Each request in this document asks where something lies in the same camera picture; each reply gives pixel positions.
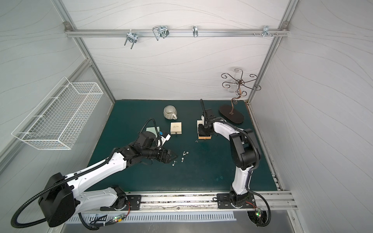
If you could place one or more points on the metal clamp hook right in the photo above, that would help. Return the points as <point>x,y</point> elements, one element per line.
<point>266,33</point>

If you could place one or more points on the white wire basket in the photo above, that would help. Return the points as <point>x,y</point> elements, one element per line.
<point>56,122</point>

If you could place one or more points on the black metal jewelry stand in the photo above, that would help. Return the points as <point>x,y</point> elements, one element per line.
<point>236,83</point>

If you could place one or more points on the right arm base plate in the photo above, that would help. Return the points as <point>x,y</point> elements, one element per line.
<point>225,201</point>

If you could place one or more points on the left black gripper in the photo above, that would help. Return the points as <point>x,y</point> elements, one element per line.
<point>162,154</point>

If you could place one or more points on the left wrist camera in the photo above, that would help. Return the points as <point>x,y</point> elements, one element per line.
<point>164,137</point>

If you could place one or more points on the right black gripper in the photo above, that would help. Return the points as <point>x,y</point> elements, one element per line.
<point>206,124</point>

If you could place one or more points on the mint green jewelry box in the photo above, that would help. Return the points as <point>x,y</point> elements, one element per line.
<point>153,130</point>

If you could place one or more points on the dark green table mat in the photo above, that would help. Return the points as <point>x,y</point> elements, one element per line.
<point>207,167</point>

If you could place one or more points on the white slotted cable duct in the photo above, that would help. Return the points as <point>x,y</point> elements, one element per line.
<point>148,217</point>

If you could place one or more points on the metal clamp hook left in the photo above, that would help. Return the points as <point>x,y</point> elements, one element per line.
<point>131,38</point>

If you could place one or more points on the large cream jewelry box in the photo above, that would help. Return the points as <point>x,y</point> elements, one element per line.
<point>202,131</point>

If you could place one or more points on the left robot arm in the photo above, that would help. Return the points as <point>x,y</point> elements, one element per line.
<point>65,196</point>

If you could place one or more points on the aluminium front rail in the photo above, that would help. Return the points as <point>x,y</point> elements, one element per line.
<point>184,201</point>

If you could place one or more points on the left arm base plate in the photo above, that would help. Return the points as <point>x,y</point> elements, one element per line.
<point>134,202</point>

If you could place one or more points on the grey ribbed ceramic cup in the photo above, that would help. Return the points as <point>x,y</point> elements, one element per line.
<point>170,112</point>

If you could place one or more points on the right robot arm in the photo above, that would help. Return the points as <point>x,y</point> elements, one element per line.
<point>244,151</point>

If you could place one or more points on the aluminium crossbar rail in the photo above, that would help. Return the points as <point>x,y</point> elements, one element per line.
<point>174,33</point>

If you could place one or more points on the small cream jewelry box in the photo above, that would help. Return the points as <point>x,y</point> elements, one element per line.
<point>176,128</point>

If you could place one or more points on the metal clamp hook small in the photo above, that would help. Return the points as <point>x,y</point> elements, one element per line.
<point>195,31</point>

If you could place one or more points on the metal clamp hook middle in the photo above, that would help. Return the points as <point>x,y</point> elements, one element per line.
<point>160,31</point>

